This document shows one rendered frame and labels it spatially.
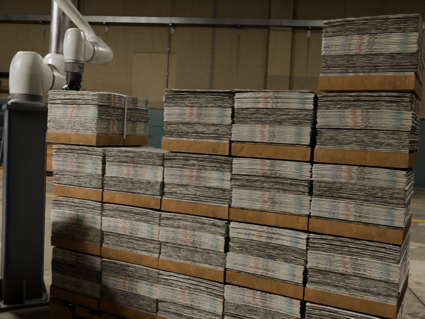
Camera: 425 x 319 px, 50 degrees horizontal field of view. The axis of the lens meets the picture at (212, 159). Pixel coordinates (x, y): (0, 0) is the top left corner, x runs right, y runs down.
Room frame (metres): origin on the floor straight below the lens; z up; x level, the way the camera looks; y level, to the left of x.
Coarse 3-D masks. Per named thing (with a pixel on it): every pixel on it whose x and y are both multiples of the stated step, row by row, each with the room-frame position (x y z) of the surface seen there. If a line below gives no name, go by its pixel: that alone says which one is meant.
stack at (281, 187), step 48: (144, 192) 1.79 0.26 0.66; (192, 192) 1.70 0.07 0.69; (240, 192) 1.61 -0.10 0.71; (288, 192) 1.53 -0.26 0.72; (96, 240) 1.90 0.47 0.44; (144, 240) 1.79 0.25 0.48; (192, 240) 1.69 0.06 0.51; (240, 240) 1.61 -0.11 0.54; (288, 240) 1.53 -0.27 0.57; (96, 288) 1.90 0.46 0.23; (144, 288) 1.80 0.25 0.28; (192, 288) 1.69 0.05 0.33; (240, 288) 1.60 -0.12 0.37
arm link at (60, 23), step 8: (56, 8) 2.45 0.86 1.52; (56, 16) 2.45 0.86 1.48; (64, 16) 2.46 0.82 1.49; (56, 24) 2.45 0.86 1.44; (64, 24) 2.47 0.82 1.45; (56, 32) 2.46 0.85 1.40; (64, 32) 2.47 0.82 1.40; (56, 40) 2.46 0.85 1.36; (56, 48) 2.46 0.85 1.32; (48, 56) 2.45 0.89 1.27; (56, 56) 2.44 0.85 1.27; (64, 56) 2.46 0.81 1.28; (48, 64) 2.43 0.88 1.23; (56, 64) 2.43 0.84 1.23; (64, 64) 2.45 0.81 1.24; (56, 72) 2.42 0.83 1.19; (64, 72) 2.45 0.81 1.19; (56, 80) 2.41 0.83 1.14; (64, 80) 2.45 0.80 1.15; (56, 88) 2.43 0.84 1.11
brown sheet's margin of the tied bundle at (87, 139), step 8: (48, 136) 2.03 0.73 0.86; (56, 136) 2.01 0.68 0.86; (64, 136) 1.98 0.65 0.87; (72, 136) 1.96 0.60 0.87; (80, 136) 1.94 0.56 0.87; (88, 136) 1.92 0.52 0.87; (96, 136) 1.91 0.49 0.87; (104, 136) 1.95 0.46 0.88; (112, 136) 2.00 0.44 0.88; (88, 144) 1.93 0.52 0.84; (96, 144) 1.91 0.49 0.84; (104, 144) 1.96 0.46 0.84; (112, 144) 2.00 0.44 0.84
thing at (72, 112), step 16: (64, 96) 1.99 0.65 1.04; (80, 96) 1.95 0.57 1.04; (96, 96) 1.93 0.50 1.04; (112, 96) 1.99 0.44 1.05; (64, 112) 2.00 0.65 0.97; (80, 112) 1.96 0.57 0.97; (96, 112) 1.91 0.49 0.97; (112, 112) 2.00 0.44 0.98; (64, 128) 2.00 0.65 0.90; (80, 128) 1.95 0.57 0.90; (96, 128) 1.92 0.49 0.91; (112, 128) 2.01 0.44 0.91; (80, 144) 1.96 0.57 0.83
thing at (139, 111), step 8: (136, 104) 2.14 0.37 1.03; (144, 104) 2.21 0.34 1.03; (128, 112) 2.10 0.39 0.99; (136, 112) 2.15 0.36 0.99; (144, 112) 2.21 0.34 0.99; (136, 120) 2.15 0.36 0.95; (144, 120) 2.21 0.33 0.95; (128, 128) 2.11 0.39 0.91; (136, 128) 2.16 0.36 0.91; (144, 128) 2.22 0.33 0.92
